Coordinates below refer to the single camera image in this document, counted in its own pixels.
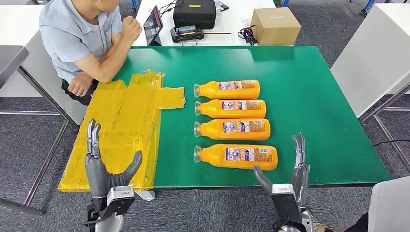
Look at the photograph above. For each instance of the black tablet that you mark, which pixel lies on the black tablet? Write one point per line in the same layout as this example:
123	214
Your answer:
153	27

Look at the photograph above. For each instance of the brown cardboard box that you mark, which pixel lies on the brown cardboard box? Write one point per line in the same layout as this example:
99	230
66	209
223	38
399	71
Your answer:
275	27

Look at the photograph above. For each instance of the white table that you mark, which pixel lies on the white table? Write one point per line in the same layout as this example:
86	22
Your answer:
230	19

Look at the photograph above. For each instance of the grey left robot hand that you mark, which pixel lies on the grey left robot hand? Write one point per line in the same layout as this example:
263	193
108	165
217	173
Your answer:
96	173

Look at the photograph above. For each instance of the black carrying case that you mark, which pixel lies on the black carrying case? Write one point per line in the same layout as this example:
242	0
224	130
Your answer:
194	14

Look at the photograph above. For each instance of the grey desk with metal frame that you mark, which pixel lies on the grey desk with metal frame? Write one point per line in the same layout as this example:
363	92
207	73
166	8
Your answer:
9	60

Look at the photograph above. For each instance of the seated person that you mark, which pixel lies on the seated person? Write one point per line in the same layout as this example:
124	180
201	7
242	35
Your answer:
73	41

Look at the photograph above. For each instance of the black handheld controller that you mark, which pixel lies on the black handheld controller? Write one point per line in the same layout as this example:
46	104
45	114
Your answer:
187	34

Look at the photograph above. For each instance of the yellow plastic sheet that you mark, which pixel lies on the yellow plastic sheet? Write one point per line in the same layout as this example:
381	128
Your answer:
128	121

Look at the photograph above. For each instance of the blue cart frame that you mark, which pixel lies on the blue cart frame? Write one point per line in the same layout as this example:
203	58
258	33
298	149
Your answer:
368	4

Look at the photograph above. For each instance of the orange plastic bottle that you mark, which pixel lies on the orange plastic bottle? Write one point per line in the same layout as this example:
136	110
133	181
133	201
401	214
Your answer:
230	91
234	131
237	158
234	110

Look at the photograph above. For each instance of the white desk with side panel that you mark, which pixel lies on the white desk with side panel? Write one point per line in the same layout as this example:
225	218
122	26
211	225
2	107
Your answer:
19	22

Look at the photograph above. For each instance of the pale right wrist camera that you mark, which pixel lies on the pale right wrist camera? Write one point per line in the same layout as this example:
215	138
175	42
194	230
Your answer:
285	201

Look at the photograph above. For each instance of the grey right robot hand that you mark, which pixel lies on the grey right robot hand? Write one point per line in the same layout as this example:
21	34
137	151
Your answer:
301	182

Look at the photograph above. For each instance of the white desk with metal legs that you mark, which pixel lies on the white desk with metal legs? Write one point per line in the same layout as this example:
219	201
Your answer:
371	57

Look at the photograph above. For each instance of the standing person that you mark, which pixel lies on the standing person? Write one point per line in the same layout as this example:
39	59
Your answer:
390	205

